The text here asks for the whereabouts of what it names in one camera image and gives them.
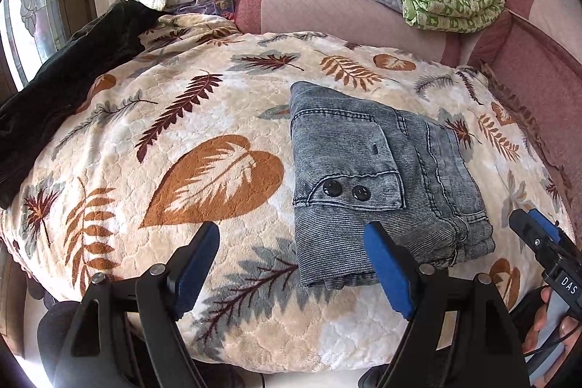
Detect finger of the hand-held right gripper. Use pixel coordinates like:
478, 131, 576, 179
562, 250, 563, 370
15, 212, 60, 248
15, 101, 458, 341
508, 208, 563, 262
527, 208, 574, 250

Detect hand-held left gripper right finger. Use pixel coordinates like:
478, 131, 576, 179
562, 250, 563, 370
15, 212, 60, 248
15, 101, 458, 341
359, 221, 533, 388

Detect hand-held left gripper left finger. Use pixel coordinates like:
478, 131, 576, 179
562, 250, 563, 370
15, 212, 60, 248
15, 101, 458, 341
43, 221, 221, 388

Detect grey-blue denim pants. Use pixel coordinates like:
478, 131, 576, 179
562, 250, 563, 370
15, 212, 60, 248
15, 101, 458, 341
289, 81, 496, 289

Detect person's right hand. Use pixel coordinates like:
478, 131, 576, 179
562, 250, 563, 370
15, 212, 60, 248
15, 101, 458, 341
522, 287, 581, 355

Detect leaf printed blanket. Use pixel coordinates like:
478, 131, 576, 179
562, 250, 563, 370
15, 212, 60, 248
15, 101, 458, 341
0, 13, 576, 373

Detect dark cloth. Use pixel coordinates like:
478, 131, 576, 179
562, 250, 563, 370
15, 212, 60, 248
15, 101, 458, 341
0, 0, 160, 209

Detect purple printed cloth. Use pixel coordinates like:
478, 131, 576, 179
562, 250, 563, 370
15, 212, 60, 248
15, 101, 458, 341
173, 0, 237, 20

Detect stained glass window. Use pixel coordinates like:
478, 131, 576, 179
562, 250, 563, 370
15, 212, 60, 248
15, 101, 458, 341
2, 0, 60, 93

